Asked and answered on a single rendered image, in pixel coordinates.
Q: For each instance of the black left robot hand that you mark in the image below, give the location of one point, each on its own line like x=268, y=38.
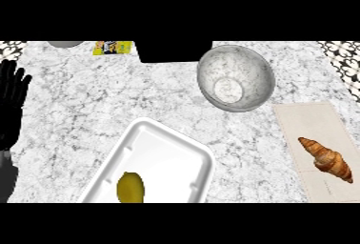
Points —
x=11, y=101

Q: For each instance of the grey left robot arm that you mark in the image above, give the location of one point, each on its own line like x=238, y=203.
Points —
x=7, y=174

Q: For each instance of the grey marble bowl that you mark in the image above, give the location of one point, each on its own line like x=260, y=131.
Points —
x=235, y=77

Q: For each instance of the beige placemat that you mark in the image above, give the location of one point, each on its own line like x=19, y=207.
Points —
x=314, y=127

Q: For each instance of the grey round object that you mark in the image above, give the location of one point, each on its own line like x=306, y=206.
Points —
x=66, y=44

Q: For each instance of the yellow printed packet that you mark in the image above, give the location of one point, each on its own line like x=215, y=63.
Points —
x=113, y=47

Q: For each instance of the white rectangular tray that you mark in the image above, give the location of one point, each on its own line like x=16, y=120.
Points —
x=162, y=152

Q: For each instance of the yellow-green oval fruit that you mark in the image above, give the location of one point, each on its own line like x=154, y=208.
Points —
x=131, y=188

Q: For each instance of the black box appliance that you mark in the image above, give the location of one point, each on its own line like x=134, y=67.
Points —
x=173, y=50

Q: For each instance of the brown croissant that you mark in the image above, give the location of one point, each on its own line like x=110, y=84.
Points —
x=330, y=158

